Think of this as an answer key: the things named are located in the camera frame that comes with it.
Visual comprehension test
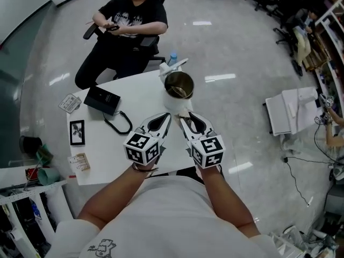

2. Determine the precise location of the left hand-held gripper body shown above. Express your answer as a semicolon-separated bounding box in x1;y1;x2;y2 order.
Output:
123;127;166;167

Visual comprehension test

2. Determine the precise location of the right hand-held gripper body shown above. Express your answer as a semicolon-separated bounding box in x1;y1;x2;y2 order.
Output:
185;128;226;170

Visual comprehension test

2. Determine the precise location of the white steel-lined kettle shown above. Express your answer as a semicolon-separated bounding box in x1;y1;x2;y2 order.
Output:
158;58;195;116

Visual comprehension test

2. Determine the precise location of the person's left forearm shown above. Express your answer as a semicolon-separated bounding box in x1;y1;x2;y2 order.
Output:
77;163;160;230

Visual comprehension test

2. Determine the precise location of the person's right forearm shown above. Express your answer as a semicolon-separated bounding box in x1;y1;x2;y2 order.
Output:
198;165;261;238

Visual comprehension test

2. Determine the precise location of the flat black box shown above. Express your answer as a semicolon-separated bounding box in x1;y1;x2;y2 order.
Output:
83;85;121;116

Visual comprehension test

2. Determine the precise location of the small beige card stack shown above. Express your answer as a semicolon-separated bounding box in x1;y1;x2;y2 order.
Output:
67;152;91;172

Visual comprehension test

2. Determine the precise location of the black office chair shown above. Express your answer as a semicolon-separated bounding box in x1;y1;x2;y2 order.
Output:
82;0;170;74

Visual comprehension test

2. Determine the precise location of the person's white shirt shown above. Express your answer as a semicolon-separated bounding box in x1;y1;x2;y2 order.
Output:
45;174;283;258

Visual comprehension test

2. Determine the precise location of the white side cart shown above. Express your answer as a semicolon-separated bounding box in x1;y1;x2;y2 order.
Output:
262;87;320;137

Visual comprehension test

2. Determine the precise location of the white printed card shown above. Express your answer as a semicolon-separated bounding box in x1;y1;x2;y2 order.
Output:
58;93;82;114

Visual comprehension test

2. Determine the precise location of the teal plastic cup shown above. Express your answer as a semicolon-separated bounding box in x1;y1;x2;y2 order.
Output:
37;167;61;186

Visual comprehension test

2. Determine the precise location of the green plastic cup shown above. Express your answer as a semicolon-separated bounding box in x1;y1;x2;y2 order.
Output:
35;144;54;167

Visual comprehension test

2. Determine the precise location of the black round pot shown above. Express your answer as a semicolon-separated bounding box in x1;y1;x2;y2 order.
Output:
19;135;43;154

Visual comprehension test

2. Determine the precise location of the white perforated shelf rack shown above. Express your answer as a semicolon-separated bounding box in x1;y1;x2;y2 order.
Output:
0;165;74;258

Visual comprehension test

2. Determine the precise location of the thin wrist bracelet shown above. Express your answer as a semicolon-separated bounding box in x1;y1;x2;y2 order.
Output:
131;162;160;179

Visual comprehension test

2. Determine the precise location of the black coiled cable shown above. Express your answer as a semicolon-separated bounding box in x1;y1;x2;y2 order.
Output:
103;110;133;135

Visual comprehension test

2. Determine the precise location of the black picture frame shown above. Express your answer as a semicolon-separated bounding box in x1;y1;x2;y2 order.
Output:
69;119;86;146

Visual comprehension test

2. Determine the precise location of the black floor cable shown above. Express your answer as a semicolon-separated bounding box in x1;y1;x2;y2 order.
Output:
283;156;334;207

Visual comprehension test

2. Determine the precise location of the white wooden wall shelf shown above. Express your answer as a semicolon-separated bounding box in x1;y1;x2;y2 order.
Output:
313;0;344;110

